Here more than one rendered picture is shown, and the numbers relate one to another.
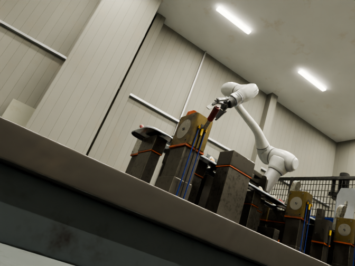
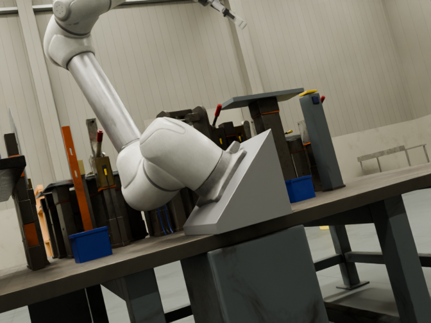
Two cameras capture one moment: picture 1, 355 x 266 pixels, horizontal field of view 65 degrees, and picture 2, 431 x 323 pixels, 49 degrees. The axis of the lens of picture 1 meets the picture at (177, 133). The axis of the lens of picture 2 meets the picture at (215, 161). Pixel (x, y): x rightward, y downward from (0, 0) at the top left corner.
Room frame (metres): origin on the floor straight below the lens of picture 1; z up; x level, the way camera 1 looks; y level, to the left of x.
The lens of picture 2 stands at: (3.53, -0.42, 0.79)
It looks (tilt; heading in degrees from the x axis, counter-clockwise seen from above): 4 degrees up; 179
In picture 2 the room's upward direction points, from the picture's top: 14 degrees counter-clockwise
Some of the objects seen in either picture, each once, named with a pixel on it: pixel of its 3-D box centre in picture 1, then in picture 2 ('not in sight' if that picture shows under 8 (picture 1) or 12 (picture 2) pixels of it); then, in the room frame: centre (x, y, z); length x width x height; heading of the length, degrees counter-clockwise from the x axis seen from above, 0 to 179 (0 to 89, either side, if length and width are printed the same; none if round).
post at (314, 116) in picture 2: not in sight; (321, 142); (1.41, 0.10, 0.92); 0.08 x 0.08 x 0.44; 27
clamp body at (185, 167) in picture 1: (181, 167); not in sight; (0.89, -0.05, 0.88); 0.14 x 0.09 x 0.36; 27
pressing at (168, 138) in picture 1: (258, 195); (195, 158); (1.32, -0.47, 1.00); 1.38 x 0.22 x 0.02; 117
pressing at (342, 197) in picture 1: (344, 214); (18, 149); (1.66, -1.14, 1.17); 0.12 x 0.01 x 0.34; 27
